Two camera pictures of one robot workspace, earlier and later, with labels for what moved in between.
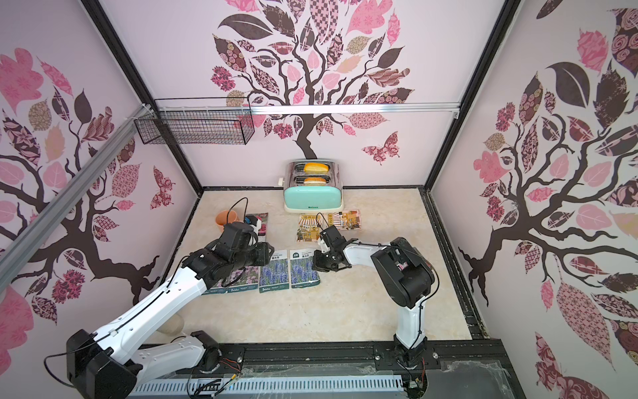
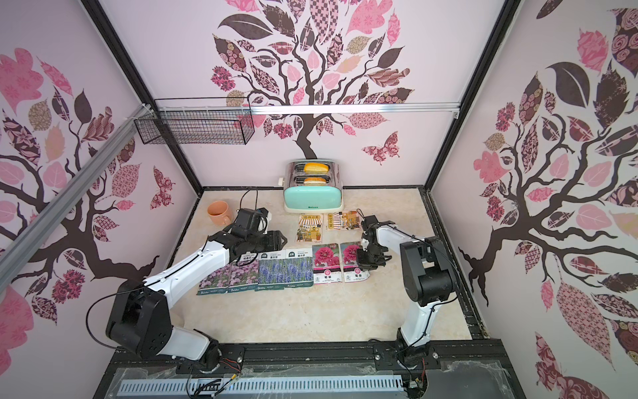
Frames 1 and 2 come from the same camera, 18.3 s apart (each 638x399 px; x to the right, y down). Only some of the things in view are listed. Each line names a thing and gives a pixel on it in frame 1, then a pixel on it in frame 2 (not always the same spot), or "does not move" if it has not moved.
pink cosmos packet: x=217 y=288 does not move
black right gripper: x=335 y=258 -> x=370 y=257
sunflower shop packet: x=307 y=229 does not move
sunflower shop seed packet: x=345 y=219 does not move
